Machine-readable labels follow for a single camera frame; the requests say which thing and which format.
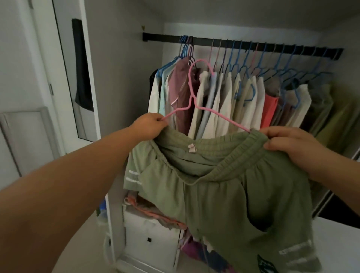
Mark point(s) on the person's right hand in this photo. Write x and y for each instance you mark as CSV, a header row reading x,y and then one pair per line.
x,y
298,149

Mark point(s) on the person's left hand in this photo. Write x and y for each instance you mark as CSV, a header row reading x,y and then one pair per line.
x,y
149,125

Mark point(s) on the white wardrobe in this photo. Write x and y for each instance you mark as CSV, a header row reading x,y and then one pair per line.
x,y
121,84

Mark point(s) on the pink plastic hanger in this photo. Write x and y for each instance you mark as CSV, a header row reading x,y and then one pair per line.
x,y
255,57
190,84

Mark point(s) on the green shorts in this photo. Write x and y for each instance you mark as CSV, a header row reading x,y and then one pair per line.
x,y
225,202

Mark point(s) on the beige plastic hanger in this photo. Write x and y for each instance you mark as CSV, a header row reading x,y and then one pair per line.
x,y
211,52
218,52
272,53

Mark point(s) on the purple plastic hanger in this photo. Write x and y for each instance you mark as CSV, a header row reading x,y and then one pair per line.
x,y
225,56

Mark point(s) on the person's left forearm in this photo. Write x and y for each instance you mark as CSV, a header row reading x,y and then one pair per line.
x,y
56,202

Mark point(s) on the pile of folded clothes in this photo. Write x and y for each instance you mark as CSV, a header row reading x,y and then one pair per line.
x,y
152,211

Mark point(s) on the clear plastic bag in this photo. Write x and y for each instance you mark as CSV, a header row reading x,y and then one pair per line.
x,y
102,213

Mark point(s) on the metal door hinge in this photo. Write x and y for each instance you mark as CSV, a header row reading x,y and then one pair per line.
x,y
51,89

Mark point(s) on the grey framed panel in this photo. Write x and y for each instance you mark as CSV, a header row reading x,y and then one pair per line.
x,y
28,140

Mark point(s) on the white drawer unit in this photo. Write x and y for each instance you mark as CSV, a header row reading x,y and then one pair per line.
x,y
140,253

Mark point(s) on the white room door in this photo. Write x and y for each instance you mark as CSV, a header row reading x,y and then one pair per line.
x,y
42,42

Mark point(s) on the purple patterned fabric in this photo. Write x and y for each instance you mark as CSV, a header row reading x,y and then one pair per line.
x,y
197,253

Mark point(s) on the black clothes rail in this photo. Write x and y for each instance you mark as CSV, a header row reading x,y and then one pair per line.
x,y
168,38

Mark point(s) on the tall wall mirror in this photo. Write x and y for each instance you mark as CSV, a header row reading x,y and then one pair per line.
x,y
66,70

